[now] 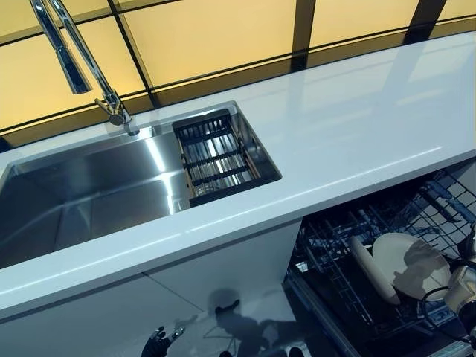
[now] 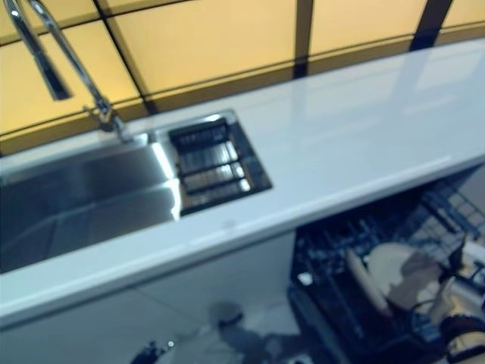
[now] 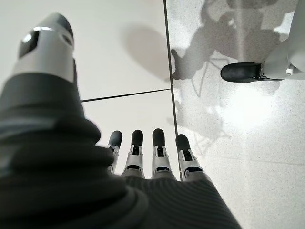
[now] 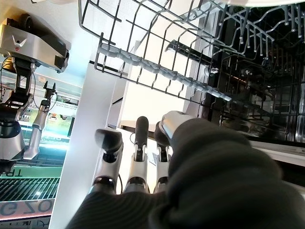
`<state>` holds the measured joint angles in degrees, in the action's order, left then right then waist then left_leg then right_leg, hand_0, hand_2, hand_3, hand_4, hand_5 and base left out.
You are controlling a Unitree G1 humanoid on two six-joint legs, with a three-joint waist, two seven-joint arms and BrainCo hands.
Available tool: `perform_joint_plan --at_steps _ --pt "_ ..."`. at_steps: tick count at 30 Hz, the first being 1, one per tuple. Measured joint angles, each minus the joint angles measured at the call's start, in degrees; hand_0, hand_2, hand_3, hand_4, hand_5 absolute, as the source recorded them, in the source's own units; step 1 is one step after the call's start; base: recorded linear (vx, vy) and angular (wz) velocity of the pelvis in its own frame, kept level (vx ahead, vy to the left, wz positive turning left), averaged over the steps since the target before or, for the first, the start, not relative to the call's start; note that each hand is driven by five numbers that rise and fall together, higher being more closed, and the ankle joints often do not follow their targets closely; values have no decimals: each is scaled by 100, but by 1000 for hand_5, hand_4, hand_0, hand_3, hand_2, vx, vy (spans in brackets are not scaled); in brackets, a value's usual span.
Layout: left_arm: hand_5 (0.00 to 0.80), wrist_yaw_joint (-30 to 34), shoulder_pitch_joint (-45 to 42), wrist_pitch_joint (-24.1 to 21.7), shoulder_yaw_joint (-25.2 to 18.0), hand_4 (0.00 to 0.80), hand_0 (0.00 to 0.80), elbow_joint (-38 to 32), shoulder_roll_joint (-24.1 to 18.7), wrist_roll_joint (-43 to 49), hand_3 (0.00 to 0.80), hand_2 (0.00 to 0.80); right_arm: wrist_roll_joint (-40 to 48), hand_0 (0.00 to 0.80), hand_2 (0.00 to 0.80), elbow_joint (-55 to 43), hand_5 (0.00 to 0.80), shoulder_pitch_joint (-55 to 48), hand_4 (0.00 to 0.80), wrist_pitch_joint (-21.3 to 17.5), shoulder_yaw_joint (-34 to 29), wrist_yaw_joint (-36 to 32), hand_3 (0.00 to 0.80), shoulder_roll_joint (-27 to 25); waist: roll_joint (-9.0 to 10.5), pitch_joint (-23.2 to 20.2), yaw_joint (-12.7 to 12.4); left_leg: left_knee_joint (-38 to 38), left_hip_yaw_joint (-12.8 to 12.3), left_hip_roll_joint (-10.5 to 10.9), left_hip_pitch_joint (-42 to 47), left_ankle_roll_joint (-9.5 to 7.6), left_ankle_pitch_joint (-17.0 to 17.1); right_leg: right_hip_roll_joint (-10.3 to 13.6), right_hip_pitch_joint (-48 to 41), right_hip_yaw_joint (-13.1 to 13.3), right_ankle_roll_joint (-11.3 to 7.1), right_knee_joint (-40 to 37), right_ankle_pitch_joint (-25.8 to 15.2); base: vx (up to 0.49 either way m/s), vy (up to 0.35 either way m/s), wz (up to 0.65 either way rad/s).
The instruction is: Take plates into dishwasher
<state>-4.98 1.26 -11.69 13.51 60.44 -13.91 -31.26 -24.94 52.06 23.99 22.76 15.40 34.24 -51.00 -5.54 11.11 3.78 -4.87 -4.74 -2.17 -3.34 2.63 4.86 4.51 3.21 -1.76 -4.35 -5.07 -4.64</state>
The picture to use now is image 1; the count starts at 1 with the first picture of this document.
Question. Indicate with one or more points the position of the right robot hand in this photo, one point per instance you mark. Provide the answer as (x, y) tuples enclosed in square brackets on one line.
[(469, 245)]

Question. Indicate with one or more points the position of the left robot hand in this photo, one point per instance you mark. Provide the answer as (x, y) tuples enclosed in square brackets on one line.
[(158, 346)]

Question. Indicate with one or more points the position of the white ceramic plate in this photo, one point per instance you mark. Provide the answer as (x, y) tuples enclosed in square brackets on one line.
[(390, 253), (372, 267)]

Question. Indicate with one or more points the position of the open dishwasher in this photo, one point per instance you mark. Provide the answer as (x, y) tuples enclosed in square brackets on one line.
[(323, 316)]

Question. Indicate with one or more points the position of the white cabinet door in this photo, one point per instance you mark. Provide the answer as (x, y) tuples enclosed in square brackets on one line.
[(230, 267), (93, 320)]

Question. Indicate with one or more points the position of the grey cutlery basket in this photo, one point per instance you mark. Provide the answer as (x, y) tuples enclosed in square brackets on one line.
[(440, 318)]

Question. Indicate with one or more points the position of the stainless steel sink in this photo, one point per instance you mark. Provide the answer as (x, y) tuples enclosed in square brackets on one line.
[(93, 186)]

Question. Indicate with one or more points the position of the black dish drying rack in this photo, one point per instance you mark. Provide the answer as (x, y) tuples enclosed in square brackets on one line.
[(215, 163)]

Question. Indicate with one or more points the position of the chrome kitchen faucet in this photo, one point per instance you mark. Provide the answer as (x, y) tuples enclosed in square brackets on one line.
[(74, 63)]

